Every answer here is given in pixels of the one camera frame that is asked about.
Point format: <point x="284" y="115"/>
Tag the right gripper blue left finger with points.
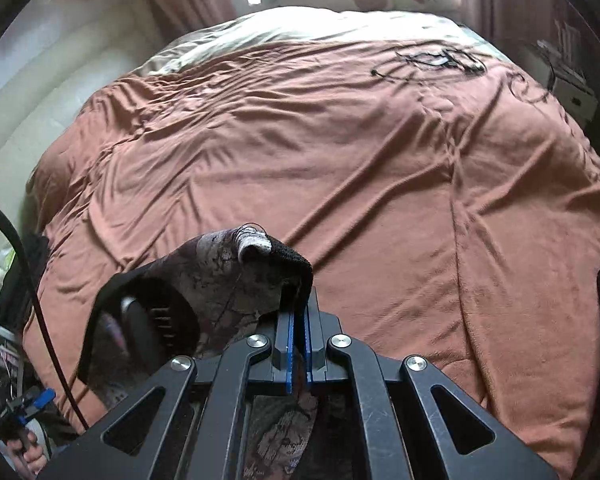
<point x="283" y="351"/>

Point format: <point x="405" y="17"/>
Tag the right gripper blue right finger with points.
<point x="318" y="327"/>

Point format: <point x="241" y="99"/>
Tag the floral patterned pants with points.
<point x="180" y="352"/>

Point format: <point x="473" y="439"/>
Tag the left hand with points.
<point x="26" y="454"/>

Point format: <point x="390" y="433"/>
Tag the folded black clothes pile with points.
<point x="15" y="299"/>

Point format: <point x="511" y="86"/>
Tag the brown bed blanket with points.
<point x="449" y="215"/>

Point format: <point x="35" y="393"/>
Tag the beige duvet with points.
<point x="302" y="24"/>

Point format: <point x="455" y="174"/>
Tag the white small bedside cabinet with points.
<point x="542" y="63"/>

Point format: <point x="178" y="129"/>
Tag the cream padded headboard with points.
<point x="42" y="100"/>

